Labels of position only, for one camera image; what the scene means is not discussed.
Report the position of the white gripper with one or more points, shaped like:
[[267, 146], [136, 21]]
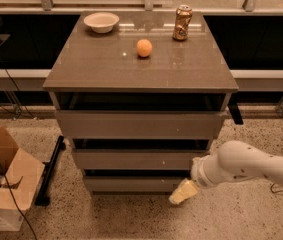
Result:
[[198, 172]]

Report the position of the grey drawer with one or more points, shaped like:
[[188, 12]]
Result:
[[85, 159], [98, 125], [130, 184]]

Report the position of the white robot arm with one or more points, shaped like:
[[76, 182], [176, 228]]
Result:
[[234, 161]]

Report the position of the grey drawer cabinet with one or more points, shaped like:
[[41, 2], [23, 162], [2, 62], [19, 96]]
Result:
[[104, 73]]

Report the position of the open cardboard box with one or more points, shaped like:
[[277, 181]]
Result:
[[20, 174]]

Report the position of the black floor stand bar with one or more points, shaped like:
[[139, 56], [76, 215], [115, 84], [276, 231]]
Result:
[[42, 198]]

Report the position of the orange fruit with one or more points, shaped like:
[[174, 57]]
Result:
[[144, 48]]

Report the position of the crushed gold soda can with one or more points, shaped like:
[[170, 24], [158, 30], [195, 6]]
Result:
[[182, 21]]

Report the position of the white bowl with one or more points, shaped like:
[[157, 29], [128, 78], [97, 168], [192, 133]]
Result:
[[101, 22]]

